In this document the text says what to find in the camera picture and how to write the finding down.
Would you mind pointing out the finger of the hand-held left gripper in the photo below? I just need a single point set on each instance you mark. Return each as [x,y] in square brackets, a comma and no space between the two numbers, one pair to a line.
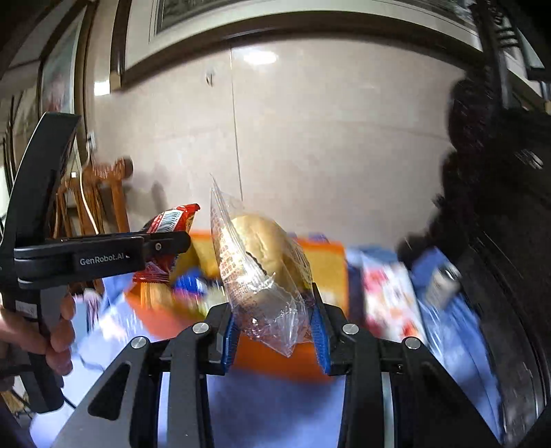
[165,246]

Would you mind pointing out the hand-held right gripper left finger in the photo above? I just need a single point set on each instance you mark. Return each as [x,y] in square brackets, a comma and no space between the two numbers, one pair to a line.
[230,340]

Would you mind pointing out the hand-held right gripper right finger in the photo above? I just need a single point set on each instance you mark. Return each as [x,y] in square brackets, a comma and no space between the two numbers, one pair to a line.
[320,340]

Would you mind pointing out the red white-label snack packet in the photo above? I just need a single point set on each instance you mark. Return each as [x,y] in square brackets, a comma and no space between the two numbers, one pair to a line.
[170,219]

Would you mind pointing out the blue biscuit packet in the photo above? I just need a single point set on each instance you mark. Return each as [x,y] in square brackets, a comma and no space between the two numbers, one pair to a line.
[191,282]

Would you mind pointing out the orange cardboard box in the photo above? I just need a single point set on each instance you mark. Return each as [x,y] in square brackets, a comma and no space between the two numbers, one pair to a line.
[275,366]

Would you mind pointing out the bun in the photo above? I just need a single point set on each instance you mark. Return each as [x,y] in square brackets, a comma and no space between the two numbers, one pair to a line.
[258,258]

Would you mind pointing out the person's left hand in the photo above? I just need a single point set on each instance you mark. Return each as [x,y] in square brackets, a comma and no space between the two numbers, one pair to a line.
[64,331]

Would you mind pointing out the carved wooden chair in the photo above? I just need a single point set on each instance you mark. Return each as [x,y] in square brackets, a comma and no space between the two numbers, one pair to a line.
[114,194]

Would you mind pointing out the blue printed tablecloth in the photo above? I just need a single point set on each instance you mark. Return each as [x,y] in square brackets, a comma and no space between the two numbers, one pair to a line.
[267,409]

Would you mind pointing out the floral tissue box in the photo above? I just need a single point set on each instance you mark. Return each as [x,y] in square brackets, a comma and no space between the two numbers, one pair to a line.
[387,297]

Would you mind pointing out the blue pouch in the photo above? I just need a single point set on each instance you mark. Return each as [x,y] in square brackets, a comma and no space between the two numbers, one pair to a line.
[430,260]

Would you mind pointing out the white drink can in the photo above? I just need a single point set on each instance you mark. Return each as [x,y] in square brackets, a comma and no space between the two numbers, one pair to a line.
[443,282]

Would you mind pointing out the dark carved wooden furniture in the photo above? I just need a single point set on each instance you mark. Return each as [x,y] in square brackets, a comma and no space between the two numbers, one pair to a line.
[495,258]

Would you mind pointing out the white wall outlet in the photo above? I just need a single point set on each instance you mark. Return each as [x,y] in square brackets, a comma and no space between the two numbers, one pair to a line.
[91,142]

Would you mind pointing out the wall poster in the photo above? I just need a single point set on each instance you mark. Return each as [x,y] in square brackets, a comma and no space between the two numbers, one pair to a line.
[56,77]

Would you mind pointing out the dark framed wall picture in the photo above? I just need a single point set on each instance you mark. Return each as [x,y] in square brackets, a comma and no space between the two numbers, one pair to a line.
[142,38]

